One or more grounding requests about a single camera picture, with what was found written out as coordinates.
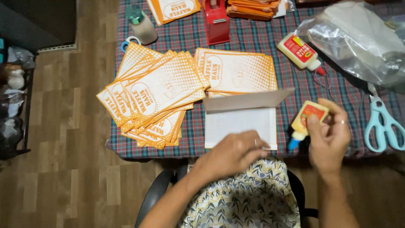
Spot person's left hand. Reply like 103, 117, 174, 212
195, 130, 273, 186

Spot person's right hand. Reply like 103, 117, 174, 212
306, 98, 352, 177

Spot white paper bag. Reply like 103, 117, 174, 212
202, 88, 295, 151

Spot small yellow glue bottle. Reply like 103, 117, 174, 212
287, 100, 329, 151

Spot floral print dress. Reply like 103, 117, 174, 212
177, 157, 301, 228

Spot neat stack of orange bags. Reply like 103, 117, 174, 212
194, 47, 278, 98

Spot purple rubber band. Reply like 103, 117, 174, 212
313, 66, 332, 90

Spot large white glue bottle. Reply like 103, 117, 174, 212
277, 33, 326, 76

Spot fanned pile of orange bags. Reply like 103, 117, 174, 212
96, 42, 211, 150

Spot plaid tablecloth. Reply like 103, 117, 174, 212
109, 0, 405, 159

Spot light blue scissors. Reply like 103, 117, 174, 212
364, 83, 405, 153

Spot red tape dispenser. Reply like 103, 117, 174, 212
202, 0, 230, 46

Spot heap of folded orange bags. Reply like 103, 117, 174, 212
226, 0, 281, 22

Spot clear plastic bag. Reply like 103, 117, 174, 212
296, 0, 405, 89

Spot orange printed bags bundle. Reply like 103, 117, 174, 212
146, 0, 201, 26

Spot green capped water bottle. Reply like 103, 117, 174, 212
124, 4, 158, 45

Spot blue and white scissors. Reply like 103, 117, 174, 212
121, 36, 142, 53

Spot cluttered black rack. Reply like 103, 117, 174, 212
0, 38, 37, 160

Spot black cabinet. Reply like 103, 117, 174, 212
0, 0, 77, 53

